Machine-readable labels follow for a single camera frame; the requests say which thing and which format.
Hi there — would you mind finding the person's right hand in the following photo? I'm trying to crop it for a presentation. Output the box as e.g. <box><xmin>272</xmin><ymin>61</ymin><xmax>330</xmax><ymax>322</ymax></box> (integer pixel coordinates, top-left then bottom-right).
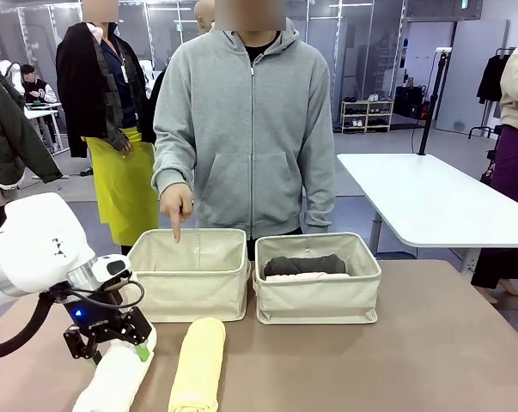
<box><xmin>159</xmin><ymin>183</ymin><xmax>194</xmax><ymax>245</ymax></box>

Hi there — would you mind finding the thin black left wrist cable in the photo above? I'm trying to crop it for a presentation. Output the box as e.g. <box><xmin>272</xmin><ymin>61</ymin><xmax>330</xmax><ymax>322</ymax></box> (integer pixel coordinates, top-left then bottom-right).
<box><xmin>64</xmin><ymin>276</ymin><xmax>147</xmax><ymax>312</ymax></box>

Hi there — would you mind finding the black garment on hanger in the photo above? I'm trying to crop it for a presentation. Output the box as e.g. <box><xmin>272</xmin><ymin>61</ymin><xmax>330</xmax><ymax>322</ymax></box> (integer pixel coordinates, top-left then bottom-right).
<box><xmin>476</xmin><ymin>47</ymin><xmax>517</xmax><ymax>104</ymax></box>

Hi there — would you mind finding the wooden shoe rack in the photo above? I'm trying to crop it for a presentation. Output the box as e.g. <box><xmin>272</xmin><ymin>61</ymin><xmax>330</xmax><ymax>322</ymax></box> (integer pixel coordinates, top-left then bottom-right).
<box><xmin>340</xmin><ymin>99</ymin><xmax>394</xmax><ymax>133</ymax></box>

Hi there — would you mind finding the person's right forearm grey sleeve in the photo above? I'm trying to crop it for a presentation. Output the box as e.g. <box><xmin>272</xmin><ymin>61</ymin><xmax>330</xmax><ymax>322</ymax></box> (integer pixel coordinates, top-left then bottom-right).
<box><xmin>152</xmin><ymin>124</ymin><xmax>198</xmax><ymax>190</ymax></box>

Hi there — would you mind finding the beige fabric basket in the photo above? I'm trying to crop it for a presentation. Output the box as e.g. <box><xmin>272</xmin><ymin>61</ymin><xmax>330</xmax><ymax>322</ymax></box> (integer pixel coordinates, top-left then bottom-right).
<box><xmin>123</xmin><ymin>228</ymin><xmax>252</xmax><ymax>324</ymax></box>
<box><xmin>252</xmin><ymin>232</ymin><xmax>382</xmax><ymax>325</ymax></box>

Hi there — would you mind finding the pink towel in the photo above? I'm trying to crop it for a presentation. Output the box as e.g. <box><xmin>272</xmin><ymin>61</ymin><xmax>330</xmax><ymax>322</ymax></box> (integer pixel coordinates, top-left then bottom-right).
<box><xmin>265</xmin><ymin>270</ymin><xmax>350</xmax><ymax>282</ymax></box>

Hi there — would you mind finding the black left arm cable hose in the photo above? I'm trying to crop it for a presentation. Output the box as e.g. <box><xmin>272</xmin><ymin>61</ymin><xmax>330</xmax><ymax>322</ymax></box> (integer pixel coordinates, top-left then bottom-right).
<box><xmin>0</xmin><ymin>291</ymin><xmax>56</xmax><ymax>361</ymax></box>

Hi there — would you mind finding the low black metal rack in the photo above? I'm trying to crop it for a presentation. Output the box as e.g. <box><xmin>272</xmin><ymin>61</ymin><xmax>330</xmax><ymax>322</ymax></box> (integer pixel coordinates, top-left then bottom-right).
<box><xmin>467</xmin><ymin>125</ymin><xmax>503</xmax><ymax>140</ymax></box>

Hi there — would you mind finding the person in yellow apron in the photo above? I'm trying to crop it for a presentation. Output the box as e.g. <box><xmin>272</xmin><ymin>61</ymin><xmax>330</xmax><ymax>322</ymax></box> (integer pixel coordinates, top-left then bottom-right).
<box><xmin>55</xmin><ymin>0</ymin><xmax>161</xmax><ymax>258</ymax></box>

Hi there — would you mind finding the bald mannequin head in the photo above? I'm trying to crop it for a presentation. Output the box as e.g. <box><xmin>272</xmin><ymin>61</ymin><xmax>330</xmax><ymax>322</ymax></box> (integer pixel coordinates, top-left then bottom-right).
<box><xmin>193</xmin><ymin>0</ymin><xmax>216</xmax><ymax>35</ymax></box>

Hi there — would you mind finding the seated person in varsity jacket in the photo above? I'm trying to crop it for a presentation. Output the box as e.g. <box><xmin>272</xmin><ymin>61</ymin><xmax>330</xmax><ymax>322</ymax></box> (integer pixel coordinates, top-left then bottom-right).
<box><xmin>18</xmin><ymin>64</ymin><xmax>58</xmax><ymax>105</ymax></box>

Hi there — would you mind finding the black cases stack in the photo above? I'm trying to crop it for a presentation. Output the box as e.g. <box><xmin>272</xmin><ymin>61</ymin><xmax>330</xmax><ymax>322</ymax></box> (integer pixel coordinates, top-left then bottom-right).
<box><xmin>393</xmin><ymin>84</ymin><xmax>427</xmax><ymax>119</ymax></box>

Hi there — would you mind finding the person in dark green jacket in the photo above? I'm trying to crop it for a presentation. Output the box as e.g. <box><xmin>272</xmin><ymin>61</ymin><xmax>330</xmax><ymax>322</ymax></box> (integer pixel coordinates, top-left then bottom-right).
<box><xmin>0</xmin><ymin>59</ymin><xmax>64</xmax><ymax>233</ymax></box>

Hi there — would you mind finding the white desk with items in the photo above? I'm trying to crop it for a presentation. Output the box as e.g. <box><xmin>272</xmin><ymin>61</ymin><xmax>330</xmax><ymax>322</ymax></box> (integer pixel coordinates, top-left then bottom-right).
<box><xmin>24</xmin><ymin>100</ymin><xmax>64</xmax><ymax>151</ymax></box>

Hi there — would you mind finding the person in grey hoodie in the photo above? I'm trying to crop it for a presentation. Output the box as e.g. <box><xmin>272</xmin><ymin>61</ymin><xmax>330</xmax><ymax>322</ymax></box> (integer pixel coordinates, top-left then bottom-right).
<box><xmin>152</xmin><ymin>0</ymin><xmax>337</xmax><ymax>241</ymax></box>

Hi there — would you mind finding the yellow rolled towel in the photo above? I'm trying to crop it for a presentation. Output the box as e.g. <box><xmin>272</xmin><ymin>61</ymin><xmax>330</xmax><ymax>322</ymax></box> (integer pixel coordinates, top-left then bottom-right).
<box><xmin>168</xmin><ymin>317</ymin><xmax>228</xmax><ymax>412</ymax></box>

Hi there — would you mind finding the person in beige jacket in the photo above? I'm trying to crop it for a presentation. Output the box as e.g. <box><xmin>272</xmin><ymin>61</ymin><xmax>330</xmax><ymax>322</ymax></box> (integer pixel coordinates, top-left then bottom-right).
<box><xmin>471</xmin><ymin>42</ymin><xmax>518</xmax><ymax>301</ymax></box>

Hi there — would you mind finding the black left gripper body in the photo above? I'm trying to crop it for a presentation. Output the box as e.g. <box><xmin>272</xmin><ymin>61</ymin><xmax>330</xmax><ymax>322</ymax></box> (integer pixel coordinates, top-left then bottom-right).
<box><xmin>66</xmin><ymin>294</ymin><xmax>133</xmax><ymax>341</ymax></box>

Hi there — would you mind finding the black camera stand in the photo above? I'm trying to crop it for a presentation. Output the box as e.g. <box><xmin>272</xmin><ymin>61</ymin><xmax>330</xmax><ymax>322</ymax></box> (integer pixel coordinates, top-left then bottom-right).
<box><xmin>417</xmin><ymin>46</ymin><xmax>453</xmax><ymax>156</ymax></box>

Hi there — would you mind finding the dark grey towel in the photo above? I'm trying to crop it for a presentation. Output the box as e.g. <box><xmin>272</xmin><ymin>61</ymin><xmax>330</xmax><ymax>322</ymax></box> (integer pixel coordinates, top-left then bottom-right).
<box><xmin>263</xmin><ymin>253</ymin><xmax>348</xmax><ymax>276</ymax></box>

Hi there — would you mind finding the white towel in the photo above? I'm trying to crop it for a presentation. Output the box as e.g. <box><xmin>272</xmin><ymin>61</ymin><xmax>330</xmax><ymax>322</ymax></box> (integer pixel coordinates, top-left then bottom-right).
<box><xmin>71</xmin><ymin>319</ymin><xmax>158</xmax><ymax>412</ymax></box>

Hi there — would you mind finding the person's left forearm grey sleeve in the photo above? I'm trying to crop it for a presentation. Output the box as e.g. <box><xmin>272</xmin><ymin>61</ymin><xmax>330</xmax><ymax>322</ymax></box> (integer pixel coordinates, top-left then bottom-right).
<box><xmin>303</xmin><ymin>136</ymin><xmax>337</xmax><ymax>235</ymax></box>

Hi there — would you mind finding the white table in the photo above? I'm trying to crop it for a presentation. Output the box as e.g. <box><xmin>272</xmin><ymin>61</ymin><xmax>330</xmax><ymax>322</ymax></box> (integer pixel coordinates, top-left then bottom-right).
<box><xmin>336</xmin><ymin>152</ymin><xmax>518</xmax><ymax>274</ymax></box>

